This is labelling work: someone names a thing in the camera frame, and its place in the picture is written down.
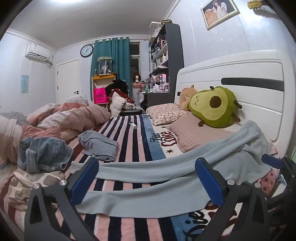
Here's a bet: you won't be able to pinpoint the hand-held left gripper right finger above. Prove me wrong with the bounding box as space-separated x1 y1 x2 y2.
195 158 276 241

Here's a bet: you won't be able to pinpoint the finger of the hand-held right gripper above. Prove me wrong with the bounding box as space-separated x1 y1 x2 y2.
261 153 296 183

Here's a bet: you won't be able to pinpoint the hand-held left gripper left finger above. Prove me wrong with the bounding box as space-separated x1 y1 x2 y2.
24 157 100 241

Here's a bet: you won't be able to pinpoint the light blue pants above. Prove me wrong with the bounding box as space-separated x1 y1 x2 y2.
69 120 272 219

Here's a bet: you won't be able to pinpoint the pink polka dot cloth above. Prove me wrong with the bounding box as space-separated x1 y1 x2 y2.
257 169 280 194

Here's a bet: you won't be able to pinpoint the grey t-shirt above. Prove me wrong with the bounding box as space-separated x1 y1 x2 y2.
78 130 119 162

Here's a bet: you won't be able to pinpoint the pink ribbed pillow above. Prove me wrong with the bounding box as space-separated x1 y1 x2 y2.
165 113 244 153

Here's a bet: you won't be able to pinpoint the blue denim jeans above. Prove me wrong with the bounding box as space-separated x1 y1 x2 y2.
18 137 74 174

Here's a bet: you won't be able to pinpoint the pink navy striped blanket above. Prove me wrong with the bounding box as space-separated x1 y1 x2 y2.
54 113 296 241

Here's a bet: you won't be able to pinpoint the beige camouflage garment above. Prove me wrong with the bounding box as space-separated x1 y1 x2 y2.
0 170 66 224

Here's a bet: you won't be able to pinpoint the pink striped duvet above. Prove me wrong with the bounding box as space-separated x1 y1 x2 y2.
0 95 112 168

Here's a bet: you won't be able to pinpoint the green avocado plush toy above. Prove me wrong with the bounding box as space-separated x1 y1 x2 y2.
188 86 242 128

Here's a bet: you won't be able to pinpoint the floral pillow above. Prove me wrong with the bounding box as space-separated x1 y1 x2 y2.
146 103 192 126

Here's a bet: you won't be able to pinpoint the white puffer jacket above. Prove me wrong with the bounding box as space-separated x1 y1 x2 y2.
109 91 128 117

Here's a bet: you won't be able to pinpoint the brown plush toy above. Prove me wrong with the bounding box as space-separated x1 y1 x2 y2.
179 85 198 111

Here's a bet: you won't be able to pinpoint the pink shopping bag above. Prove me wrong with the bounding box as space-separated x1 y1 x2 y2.
93 88 108 105

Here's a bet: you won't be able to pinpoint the white bed headboard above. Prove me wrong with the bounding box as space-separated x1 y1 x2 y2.
174 50 285 149

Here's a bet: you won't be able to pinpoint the white door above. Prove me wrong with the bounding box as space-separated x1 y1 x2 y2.
57 59 80 103

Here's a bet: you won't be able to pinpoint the yellow white cabinet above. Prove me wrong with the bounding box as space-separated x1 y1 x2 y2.
92 73 117 105

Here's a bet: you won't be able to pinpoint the glass display case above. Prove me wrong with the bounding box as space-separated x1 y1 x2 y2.
97 57 114 76

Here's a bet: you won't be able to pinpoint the teal curtain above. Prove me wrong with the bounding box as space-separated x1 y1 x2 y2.
90 37 133 99

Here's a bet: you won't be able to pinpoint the window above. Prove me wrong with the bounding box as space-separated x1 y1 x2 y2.
129 42 141 80

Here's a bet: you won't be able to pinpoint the dark grey shelf unit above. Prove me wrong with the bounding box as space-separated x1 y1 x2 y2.
146 23 184 109

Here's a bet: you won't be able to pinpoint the white air conditioner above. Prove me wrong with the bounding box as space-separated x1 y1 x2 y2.
25 43 54 66

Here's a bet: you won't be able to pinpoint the white framed picture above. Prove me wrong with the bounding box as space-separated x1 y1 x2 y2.
200 0 240 30

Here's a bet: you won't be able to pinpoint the yellow guitar headstock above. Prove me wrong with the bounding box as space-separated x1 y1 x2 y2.
247 0 264 10

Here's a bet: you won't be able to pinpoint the clear storage box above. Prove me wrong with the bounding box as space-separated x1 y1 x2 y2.
149 21 162 39

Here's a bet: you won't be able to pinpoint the light blue wall poster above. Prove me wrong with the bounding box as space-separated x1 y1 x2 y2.
21 75 30 94

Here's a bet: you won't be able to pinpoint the round wall clock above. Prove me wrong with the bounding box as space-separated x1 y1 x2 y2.
80 44 94 57

